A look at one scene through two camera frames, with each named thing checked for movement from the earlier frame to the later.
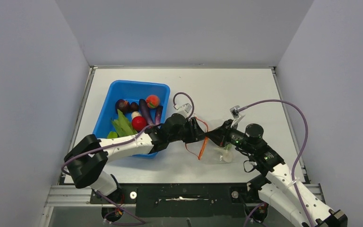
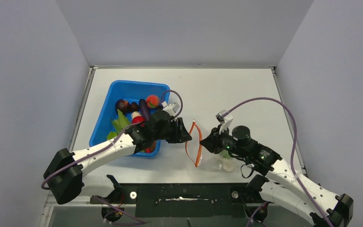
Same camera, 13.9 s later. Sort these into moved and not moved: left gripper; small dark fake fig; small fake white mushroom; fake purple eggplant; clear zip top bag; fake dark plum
Moved: left gripper; clear zip top bag
Not moved: fake dark plum; small dark fake fig; fake purple eggplant; small fake white mushroom
